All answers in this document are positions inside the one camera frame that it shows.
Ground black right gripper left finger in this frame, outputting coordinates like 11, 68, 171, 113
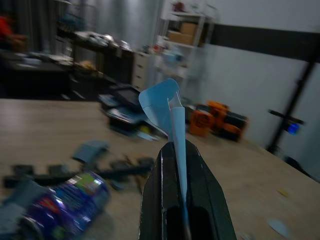
138, 141, 185, 240

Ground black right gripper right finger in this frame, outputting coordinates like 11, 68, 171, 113
184, 139, 237, 240

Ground light blue paper piece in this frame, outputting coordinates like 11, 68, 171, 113
138, 78, 189, 240

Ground long black strip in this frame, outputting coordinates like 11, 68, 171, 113
3, 159, 154, 187

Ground round light blue paper scrap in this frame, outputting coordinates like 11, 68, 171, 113
266, 219, 292, 237

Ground orange and black boxes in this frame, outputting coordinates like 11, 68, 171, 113
188, 99, 250, 142

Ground crushed blue drink can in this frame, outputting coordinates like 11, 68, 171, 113
21, 171, 111, 240

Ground pile of black boxes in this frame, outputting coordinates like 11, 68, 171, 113
98, 84, 169, 141

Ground black tripod stand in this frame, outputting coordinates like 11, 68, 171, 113
264, 59, 317, 153

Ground white drawer cabinet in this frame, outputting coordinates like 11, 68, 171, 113
131, 51, 154, 90

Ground black desk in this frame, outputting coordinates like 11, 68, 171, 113
56, 31, 135, 101

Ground white shelf rack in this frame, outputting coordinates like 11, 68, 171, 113
154, 11, 216, 76

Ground brown cardboard box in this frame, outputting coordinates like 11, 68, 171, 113
167, 21, 201, 46

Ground person in red top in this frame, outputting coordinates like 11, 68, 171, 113
0, 16, 27, 51

